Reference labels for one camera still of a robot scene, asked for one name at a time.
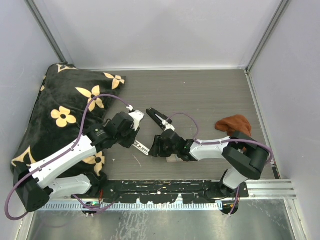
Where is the red white staple box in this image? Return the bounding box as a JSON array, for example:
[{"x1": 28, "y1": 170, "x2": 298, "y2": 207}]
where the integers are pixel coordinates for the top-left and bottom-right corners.
[{"x1": 166, "y1": 154, "x2": 184, "y2": 163}]

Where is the black stapler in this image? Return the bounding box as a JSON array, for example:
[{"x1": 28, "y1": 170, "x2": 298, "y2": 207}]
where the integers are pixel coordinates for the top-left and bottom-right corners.
[{"x1": 146, "y1": 107, "x2": 168, "y2": 131}]

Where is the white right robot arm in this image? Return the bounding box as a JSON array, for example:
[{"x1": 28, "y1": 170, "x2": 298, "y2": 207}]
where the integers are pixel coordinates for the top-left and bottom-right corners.
[{"x1": 149, "y1": 128, "x2": 273, "y2": 197}]

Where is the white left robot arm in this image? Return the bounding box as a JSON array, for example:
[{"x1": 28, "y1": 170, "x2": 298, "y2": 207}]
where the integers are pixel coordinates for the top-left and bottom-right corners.
[{"x1": 13, "y1": 110, "x2": 145, "y2": 213}]

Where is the black floral cushion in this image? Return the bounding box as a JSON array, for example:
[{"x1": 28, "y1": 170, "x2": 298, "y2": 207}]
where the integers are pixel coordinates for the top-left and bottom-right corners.
[{"x1": 10, "y1": 62, "x2": 126, "y2": 171}]

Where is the orange brown cloth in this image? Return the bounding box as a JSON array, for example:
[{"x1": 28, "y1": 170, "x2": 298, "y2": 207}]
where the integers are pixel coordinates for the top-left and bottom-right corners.
[{"x1": 214, "y1": 114, "x2": 252, "y2": 137}]

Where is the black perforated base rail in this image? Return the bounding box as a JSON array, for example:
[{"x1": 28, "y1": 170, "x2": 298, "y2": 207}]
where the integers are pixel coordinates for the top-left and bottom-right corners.
[{"x1": 93, "y1": 180, "x2": 236, "y2": 204}]

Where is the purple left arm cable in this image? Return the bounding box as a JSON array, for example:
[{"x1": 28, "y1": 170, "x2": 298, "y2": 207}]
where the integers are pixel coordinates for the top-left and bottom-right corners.
[{"x1": 5, "y1": 94, "x2": 135, "y2": 221}]

